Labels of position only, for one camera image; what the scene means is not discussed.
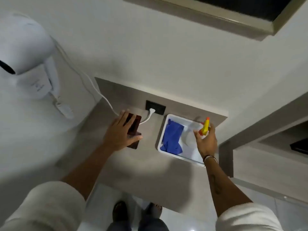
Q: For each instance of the person's right shoe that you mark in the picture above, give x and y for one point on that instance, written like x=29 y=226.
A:
x=154 y=210

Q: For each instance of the black box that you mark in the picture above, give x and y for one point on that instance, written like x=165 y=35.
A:
x=300 y=146

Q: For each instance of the black wall socket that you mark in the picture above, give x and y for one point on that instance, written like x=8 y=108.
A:
x=158 y=107

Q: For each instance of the blue cloth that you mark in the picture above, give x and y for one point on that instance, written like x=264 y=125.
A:
x=172 y=137

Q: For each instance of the white plastic tray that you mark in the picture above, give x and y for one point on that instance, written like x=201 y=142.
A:
x=190 y=155

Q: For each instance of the white wall hair dryer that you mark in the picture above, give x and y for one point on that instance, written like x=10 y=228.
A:
x=26 y=50

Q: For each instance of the grey window frame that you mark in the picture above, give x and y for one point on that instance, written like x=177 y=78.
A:
x=216 y=15

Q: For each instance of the dark red vase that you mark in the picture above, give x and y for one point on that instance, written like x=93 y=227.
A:
x=134 y=126

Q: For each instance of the white spray bottle yellow nozzle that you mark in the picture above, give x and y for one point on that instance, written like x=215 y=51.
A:
x=205 y=127

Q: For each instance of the grey shelf unit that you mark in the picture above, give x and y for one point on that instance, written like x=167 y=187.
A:
x=264 y=170

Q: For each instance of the person's right hand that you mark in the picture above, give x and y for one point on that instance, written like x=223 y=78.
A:
x=208 y=145

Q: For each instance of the person's left hand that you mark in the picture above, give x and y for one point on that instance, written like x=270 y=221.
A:
x=118 y=135

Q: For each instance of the black and white wristband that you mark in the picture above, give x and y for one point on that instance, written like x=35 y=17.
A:
x=209 y=157

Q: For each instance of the person's shoe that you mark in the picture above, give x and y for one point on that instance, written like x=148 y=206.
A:
x=119 y=211
x=154 y=210

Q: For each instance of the person's left forearm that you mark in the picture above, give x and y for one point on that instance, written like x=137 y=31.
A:
x=89 y=168

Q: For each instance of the person's left shoe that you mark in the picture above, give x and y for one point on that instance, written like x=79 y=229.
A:
x=119 y=211

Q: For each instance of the person's right forearm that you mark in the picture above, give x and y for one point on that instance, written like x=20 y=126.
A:
x=223 y=187

